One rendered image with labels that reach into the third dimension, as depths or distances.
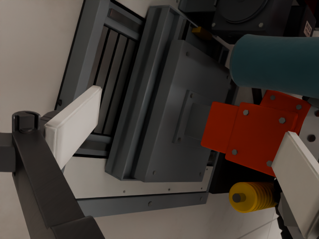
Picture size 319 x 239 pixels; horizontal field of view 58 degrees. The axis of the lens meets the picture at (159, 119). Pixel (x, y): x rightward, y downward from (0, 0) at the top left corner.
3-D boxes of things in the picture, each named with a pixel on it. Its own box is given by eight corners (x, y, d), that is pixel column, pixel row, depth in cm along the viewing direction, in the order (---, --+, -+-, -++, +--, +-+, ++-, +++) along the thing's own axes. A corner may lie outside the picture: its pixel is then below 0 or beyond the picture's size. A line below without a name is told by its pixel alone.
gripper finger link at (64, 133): (54, 179, 15) (40, 176, 15) (98, 125, 21) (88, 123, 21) (58, 127, 13) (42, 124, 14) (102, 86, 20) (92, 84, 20)
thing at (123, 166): (175, 172, 112) (195, 181, 106) (102, 170, 85) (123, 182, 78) (210, 48, 111) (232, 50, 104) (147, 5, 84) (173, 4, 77)
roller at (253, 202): (271, 198, 78) (293, 207, 74) (218, 206, 56) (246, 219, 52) (277, 178, 78) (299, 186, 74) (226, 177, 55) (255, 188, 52)
